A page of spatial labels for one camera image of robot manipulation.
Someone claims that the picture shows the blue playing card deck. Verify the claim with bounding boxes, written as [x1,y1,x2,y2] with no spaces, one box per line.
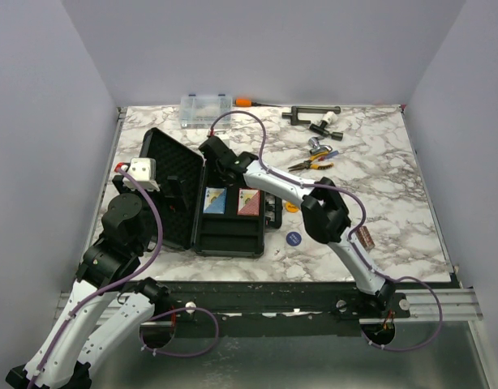
[203,187,227,215]

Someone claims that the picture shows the clear plastic organizer box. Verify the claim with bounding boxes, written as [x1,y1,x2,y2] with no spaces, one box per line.
[179,94,233,130]

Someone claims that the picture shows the purple cable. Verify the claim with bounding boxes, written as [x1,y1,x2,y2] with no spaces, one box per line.
[208,111,444,353]
[25,161,220,389]

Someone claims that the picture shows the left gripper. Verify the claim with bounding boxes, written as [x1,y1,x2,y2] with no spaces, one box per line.
[116,174,188,252]

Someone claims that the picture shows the aluminium extrusion frame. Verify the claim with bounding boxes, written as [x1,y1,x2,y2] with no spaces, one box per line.
[403,289,483,322]

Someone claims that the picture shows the black foam-lined poker case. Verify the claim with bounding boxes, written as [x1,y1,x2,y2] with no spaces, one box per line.
[140,128,283,258]

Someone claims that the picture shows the orange black poker chip stack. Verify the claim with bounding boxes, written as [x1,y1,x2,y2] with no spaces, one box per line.
[356,225,376,252]

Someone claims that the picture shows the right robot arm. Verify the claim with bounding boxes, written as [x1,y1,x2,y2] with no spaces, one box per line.
[199,136,395,318]

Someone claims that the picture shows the orange big blind button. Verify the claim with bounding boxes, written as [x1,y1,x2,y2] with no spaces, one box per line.
[284,202,299,213]

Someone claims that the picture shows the orange handled screwdriver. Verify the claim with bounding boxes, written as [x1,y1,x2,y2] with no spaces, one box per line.
[234,98,279,108]

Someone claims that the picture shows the red playing card deck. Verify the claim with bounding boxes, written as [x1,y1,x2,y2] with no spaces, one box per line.
[237,189,260,216]

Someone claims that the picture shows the black white cylinder tool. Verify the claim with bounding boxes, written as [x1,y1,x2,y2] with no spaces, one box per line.
[309,111,344,141]

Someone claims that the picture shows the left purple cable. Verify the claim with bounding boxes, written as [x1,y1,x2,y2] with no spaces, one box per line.
[25,161,220,389]

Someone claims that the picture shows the chrome metal fitting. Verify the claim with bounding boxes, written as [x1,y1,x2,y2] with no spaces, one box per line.
[308,137,333,156]

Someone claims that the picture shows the black metal clamp tool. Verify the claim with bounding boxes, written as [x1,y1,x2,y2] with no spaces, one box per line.
[281,105,341,126]

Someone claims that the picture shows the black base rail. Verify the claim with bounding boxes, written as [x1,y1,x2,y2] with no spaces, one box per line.
[70,277,412,340]

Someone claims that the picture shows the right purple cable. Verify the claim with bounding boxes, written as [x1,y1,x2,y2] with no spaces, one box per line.
[208,111,444,353]

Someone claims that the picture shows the yellow handled needle-nose pliers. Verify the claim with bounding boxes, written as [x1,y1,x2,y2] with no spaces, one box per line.
[288,152,333,172]

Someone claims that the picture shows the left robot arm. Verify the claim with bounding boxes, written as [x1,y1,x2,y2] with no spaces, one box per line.
[6,158,195,388]

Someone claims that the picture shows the blue small blind button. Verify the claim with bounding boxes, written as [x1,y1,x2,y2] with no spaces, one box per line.
[285,231,303,246]

